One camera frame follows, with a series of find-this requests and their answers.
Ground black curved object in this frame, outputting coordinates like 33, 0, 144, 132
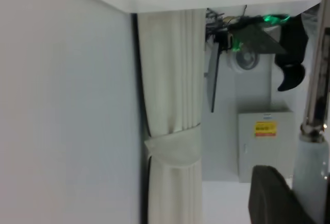
274, 14, 309, 92

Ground spoon with light blue handle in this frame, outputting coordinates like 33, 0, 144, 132
292, 0, 330, 224

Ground white curtain tie-back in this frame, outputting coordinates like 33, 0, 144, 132
143, 123, 202, 167

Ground grey electrical box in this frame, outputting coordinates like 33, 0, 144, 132
237, 109, 294, 183

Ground white curtain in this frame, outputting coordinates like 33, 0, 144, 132
136, 9, 208, 224

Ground green lit circuit board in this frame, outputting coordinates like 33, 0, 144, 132
226, 15, 288, 55

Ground white round fan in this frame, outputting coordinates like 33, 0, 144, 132
228, 47, 261, 75

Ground yellow warning sticker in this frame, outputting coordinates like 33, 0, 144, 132
254, 122, 276, 139

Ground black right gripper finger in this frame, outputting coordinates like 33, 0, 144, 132
249, 164, 318, 224

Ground tangled black wires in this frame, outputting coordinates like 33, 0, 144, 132
205, 7, 227, 38

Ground black vertical frame strip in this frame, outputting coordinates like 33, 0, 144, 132
130, 12, 153, 224

